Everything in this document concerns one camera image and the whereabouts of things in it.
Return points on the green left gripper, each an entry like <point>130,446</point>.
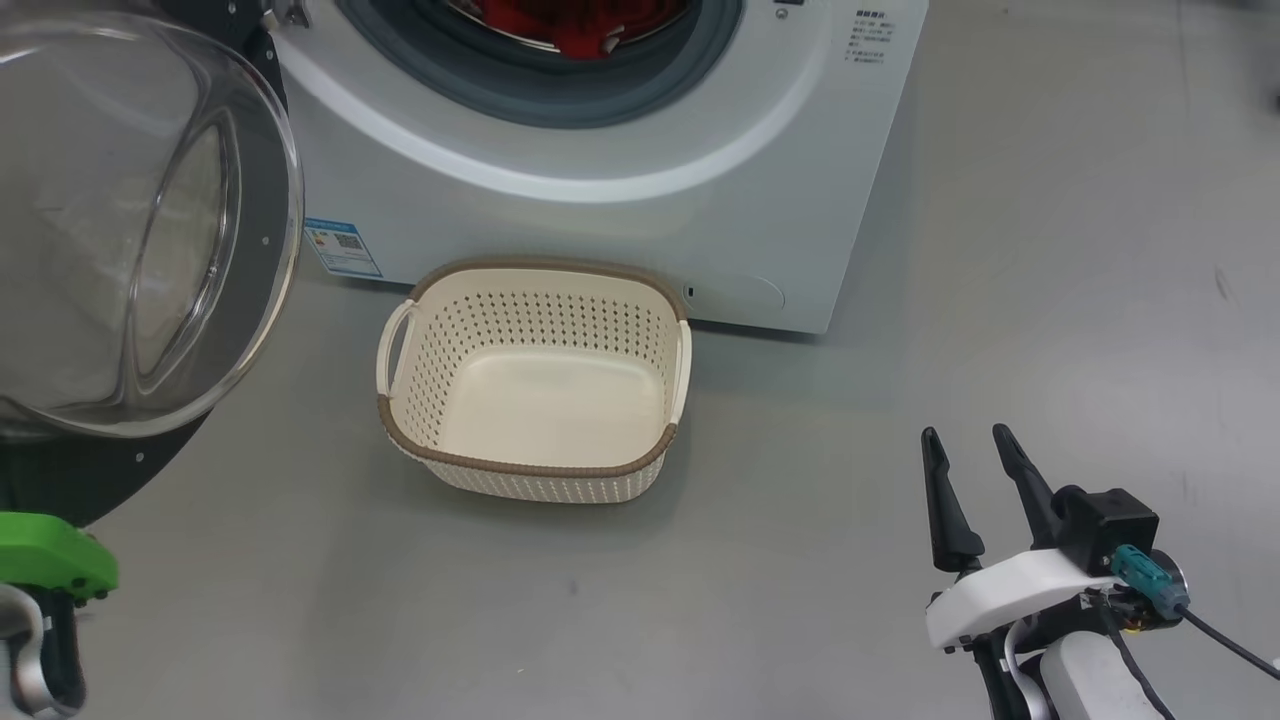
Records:
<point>50,555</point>

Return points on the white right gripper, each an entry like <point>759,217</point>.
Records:
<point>1000,590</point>

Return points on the dark round washing machine door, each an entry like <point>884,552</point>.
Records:
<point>100,250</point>

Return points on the red and white garment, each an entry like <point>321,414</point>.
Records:
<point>560,25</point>

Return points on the cream perforated laundry basket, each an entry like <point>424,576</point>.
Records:
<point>550,400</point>

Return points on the white front-load washing machine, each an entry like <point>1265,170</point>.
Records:
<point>620,230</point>

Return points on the grey rubber door gasket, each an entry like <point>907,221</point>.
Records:
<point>640,85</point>

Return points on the blue energy label sticker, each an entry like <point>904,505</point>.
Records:
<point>343,250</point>

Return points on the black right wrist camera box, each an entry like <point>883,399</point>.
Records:
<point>1105,530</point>

